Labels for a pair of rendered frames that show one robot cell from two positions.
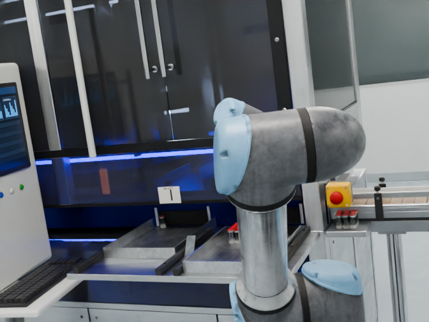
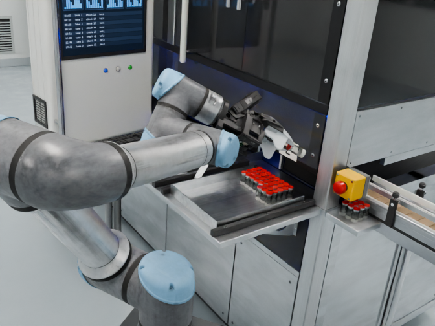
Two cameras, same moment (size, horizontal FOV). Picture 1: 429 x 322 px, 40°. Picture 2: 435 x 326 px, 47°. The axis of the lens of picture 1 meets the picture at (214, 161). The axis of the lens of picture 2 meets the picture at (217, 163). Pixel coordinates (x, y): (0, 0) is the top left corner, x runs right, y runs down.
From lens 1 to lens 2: 85 cm
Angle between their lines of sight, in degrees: 32
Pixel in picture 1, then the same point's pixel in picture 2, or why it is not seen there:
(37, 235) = (138, 108)
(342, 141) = (41, 185)
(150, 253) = not seen: hidden behind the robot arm
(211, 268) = (184, 201)
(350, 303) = (158, 306)
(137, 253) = not seen: hidden behind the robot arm
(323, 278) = (142, 274)
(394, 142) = not seen: outside the picture
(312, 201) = (323, 179)
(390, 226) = (395, 236)
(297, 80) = (344, 55)
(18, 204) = (123, 81)
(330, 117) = (41, 156)
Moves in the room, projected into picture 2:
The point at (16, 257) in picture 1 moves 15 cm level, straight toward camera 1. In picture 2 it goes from (110, 121) to (96, 132)
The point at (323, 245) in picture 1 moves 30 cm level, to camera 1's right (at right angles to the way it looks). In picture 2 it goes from (322, 222) to (417, 255)
